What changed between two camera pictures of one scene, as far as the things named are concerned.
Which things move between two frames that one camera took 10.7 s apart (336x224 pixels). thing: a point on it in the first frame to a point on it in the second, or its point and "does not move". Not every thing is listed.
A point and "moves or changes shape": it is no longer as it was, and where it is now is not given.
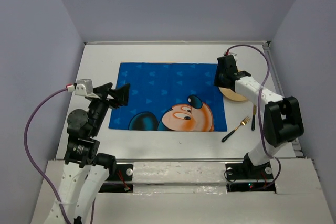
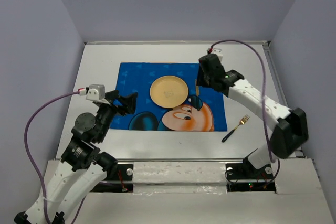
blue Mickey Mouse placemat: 169,96 does not move
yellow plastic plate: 231,95 moves or changes shape
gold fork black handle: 242,123 does not move
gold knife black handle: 254,113 to 197,92
